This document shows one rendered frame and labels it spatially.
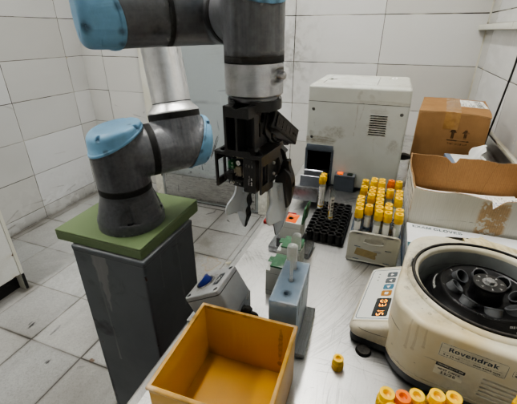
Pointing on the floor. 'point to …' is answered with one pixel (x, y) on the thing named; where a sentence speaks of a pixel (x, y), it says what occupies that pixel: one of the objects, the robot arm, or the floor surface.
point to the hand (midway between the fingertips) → (262, 220)
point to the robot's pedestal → (138, 305)
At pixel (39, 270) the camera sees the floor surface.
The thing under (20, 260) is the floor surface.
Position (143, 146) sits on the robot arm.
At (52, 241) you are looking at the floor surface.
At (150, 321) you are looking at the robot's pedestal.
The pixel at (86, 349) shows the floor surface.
